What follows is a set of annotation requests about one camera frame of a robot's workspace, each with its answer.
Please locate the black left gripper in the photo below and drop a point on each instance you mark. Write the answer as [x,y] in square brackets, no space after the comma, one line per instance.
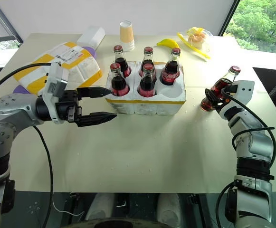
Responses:
[67,102]

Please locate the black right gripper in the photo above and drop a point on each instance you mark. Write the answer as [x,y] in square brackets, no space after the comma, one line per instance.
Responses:
[228,99]

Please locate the glass cola bottle red cap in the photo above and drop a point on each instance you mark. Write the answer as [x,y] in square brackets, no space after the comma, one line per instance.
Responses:
[148,58]
[118,83]
[171,71]
[146,85]
[219,85]
[121,64]

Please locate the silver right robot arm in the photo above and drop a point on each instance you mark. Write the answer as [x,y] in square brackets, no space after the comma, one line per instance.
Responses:
[256,145]

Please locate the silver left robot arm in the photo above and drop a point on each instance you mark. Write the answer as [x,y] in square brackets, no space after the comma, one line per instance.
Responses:
[7,111]

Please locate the white yellow-taped foam box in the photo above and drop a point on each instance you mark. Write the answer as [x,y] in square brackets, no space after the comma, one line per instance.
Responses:
[78,71]

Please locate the white foam bottle crate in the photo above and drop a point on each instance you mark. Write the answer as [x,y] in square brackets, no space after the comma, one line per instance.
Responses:
[147,107]

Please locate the small white box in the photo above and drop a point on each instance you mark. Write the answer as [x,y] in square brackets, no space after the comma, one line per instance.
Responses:
[91,36]

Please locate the clear plastic bag yellow zip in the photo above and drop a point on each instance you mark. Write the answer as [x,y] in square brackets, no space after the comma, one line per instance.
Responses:
[200,48]

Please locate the purple round disc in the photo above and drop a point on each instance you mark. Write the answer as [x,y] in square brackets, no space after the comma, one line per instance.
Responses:
[20,90]
[91,51]

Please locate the orange round fruit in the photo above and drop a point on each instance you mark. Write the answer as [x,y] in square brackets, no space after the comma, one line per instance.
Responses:
[196,40]

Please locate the yellow banana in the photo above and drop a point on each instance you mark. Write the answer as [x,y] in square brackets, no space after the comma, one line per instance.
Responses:
[167,43]

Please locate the stacked orange white paper cups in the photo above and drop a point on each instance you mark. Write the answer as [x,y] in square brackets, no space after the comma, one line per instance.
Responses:
[126,35]

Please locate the green trees outside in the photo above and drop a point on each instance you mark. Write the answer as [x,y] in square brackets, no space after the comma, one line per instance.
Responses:
[261,21]

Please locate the black table leg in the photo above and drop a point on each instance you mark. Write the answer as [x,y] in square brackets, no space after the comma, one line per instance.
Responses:
[74,202]
[194,202]

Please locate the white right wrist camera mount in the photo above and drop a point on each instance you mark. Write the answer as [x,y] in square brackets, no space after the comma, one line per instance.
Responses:
[245,91]

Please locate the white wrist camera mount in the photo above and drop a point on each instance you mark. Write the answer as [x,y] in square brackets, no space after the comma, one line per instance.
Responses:
[245,91]
[54,80]

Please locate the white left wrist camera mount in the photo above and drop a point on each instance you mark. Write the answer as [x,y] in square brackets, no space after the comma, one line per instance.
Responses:
[54,80]

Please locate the black window frame bar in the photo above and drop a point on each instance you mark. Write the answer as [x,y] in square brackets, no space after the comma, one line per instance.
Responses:
[229,16]
[4,21]

